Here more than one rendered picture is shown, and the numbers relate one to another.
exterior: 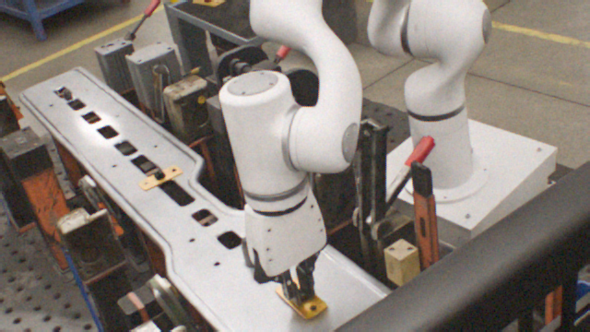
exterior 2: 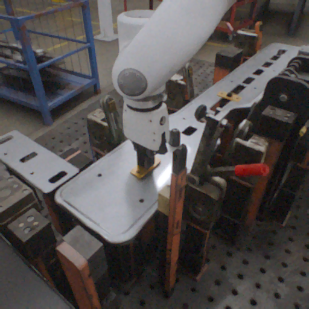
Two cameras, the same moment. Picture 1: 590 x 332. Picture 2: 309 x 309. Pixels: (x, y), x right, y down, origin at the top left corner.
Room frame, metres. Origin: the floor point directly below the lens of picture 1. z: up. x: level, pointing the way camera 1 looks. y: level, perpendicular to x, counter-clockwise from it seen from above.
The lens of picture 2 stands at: (0.59, -0.44, 1.45)
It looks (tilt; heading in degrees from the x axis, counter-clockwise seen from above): 40 degrees down; 66
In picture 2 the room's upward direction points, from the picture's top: straight up
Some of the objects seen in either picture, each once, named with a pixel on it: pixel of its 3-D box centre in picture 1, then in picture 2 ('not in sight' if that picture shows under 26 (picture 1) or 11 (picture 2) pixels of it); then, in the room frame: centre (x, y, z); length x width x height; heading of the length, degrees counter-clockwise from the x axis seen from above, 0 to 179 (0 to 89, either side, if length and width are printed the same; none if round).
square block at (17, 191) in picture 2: not in sight; (31, 244); (0.47, 0.01, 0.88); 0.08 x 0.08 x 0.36; 28
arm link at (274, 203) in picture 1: (277, 185); (145, 94); (0.77, 0.02, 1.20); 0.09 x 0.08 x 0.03; 118
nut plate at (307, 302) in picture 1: (300, 295); (145, 164); (0.77, 0.02, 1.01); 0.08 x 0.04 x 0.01; 28
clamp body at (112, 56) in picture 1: (133, 106); not in sight; (1.78, 0.38, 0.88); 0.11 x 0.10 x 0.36; 118
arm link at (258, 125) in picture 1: (266, 131); (142, 54); (0.77, 0.02, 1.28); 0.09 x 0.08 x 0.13; 59
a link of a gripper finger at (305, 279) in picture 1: (311, 269); (153, 158); (0.78, 0.00, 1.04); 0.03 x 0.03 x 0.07; 28
